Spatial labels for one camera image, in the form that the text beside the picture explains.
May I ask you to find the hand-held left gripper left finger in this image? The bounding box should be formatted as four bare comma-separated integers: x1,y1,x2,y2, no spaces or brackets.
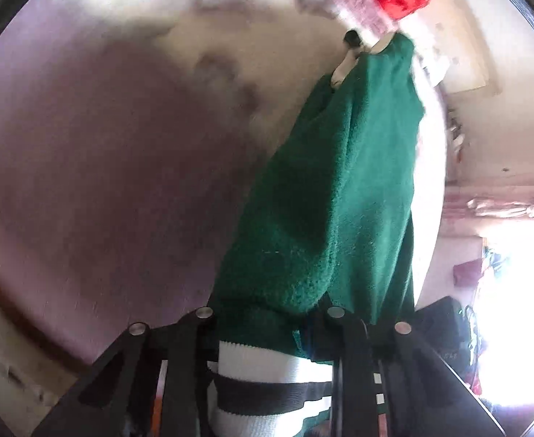
30,307,219,437

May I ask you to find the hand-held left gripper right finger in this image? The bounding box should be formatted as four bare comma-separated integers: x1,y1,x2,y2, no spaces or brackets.
310,306,508,437

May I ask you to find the green varsity jacket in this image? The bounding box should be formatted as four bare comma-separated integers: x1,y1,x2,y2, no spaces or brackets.
205,32,429,437

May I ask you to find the black clothes pile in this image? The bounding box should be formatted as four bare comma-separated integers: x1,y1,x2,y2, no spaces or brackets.
416,297,473,374

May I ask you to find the pink red garment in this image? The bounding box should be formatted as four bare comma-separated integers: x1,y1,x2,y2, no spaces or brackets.
452,260,482,288

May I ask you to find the window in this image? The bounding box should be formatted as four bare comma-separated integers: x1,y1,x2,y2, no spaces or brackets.
476,232,534,420

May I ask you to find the white drawer cabinet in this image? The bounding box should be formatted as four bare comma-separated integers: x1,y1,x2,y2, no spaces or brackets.
0,305,82,437

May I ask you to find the bed with purple sheet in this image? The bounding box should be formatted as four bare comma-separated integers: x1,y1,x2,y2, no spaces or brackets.
0,32,304,369

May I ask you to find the floral plush blanket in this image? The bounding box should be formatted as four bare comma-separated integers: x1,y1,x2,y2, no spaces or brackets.
44,0,447,219

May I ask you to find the tied pink floral curtain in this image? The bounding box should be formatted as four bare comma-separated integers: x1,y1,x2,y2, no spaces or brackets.
444,184,534,237

